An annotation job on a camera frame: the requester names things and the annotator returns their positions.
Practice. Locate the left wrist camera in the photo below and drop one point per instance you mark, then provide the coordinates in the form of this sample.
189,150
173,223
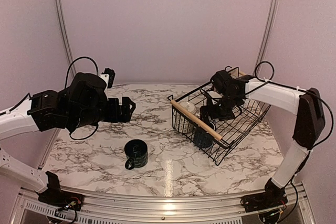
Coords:
108,76

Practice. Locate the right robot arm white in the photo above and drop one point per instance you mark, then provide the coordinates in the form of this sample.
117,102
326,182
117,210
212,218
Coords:
306,105

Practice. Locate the aluminium frame post right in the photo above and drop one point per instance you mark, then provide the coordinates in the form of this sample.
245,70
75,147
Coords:
273,7

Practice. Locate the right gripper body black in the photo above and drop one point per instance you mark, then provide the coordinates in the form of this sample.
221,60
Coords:
228,104

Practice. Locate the aluminium front table rail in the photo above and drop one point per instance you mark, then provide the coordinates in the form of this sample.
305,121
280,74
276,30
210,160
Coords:
114,208

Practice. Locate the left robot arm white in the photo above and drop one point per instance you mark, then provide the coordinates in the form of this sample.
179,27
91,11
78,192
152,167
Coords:
41,112

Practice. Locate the black wire dish rack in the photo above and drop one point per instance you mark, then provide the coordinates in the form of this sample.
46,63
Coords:
234,130

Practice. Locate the white patterned mug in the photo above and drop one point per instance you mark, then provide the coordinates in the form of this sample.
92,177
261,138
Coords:
181,123

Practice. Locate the aluminium frame post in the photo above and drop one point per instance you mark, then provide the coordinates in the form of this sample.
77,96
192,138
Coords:
273,7
63,31

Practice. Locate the aluminium frame post left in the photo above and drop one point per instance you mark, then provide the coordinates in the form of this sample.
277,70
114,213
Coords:
63,31

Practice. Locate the front wooden rack handle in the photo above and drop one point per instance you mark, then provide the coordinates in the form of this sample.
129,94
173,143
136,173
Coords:
196,120

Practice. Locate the dark green mug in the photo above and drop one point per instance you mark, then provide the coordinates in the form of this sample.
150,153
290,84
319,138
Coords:
136,151

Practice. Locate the dark blue mug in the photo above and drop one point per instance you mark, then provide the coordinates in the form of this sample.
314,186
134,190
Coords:
202,139

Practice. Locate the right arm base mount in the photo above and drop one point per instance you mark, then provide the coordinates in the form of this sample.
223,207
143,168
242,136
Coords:
273,196

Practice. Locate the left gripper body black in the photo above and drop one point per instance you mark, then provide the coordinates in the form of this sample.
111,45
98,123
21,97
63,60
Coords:
88,116

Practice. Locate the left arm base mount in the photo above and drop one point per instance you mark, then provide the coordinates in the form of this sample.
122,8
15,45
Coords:
55,196

